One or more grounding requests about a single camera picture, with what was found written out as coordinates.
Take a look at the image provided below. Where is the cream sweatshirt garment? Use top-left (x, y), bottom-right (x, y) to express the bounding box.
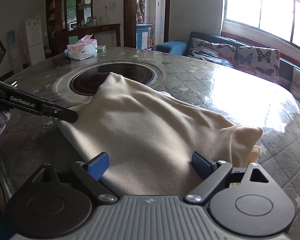
top-left (55, 79), bottom-right (263, 196)

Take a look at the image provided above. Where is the water dispenser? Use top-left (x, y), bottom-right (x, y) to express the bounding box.
top-left (7, 30), bottom-right (23, 74)

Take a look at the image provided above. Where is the round black induction cooktop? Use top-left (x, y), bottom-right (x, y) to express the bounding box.
top-left (69, 62), bottom-right (157, 96)

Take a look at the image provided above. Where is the pink tissue pack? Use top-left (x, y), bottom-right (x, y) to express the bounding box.
top-left (64, 35), bottom-right (97, 61)

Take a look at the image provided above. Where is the white refrigerator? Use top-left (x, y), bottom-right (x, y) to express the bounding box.
top-left (25, 16), bottom-right (45, 66)

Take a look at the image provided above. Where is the dark wooden counter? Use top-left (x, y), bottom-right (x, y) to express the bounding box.
top-left (56, 23), bottom-right (121, 53)

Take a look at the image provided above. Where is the white microwave oven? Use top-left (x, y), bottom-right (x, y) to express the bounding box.
top-left (69, 22), bottom-right (78, 30)

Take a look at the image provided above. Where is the dark wooden display cabinet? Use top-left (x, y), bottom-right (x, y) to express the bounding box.
top-left (45, 0), bottom-right (92, 56)

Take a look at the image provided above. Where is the flat butterfly pillow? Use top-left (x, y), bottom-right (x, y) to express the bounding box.
top-left (188, 37), bottom-right (236, 68)

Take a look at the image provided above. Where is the upright butterfly cushion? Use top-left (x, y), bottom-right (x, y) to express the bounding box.
top-left (237, 46), bottom-right (280, 82)

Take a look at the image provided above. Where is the blue white small cabinet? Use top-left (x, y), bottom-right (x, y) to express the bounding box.
top-left (136, 24), bottom-right (152, 49)

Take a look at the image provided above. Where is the blue corner sofa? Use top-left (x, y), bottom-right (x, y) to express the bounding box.
top-left (152, 31), bottom-right (300, 106)

